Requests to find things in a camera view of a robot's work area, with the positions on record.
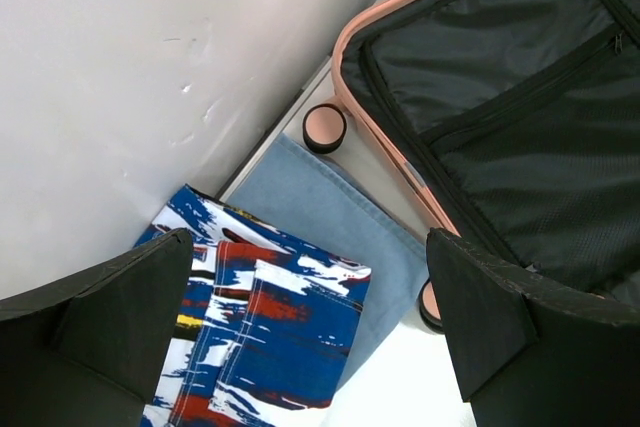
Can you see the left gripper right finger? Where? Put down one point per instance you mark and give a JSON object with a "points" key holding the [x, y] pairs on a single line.
{"points": [[529, 351]]}

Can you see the light blue denim garment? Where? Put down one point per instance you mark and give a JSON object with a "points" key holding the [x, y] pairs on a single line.
{"points": [[298, 193]]}

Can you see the blue white red shorts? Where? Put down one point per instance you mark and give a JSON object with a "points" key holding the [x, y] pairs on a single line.
{"points": [[265, 327]]}

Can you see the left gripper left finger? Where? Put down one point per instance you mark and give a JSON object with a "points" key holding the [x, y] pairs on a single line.
{"points": [[88, 349]]}

